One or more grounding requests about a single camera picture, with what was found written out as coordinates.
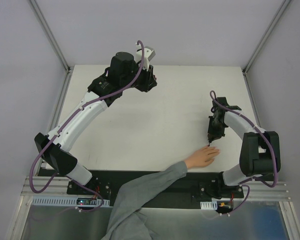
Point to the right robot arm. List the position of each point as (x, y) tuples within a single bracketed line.
[(259, 153)]

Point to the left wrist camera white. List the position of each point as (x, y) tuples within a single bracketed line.
[(149, 54)]

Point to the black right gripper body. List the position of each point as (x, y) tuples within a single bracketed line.
[(215, 128)]

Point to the aluminium frame post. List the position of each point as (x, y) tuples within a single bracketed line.
[(49, 34), (266, 35)]

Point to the mannequin hand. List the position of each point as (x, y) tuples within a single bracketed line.
[(202, 158)]

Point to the grey sleeved forearm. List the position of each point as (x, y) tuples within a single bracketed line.
[(125, 222)]

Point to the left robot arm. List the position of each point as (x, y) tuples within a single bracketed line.
[(125, 71)]

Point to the aluminium frame post right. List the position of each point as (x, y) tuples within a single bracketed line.
[(266, 35)]

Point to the aluminium frame post left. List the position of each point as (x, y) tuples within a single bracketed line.
[(49, 34)]

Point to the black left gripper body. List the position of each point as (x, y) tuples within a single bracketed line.
[(148, 80)]

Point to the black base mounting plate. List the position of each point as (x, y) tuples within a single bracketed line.
[(185, 193)]

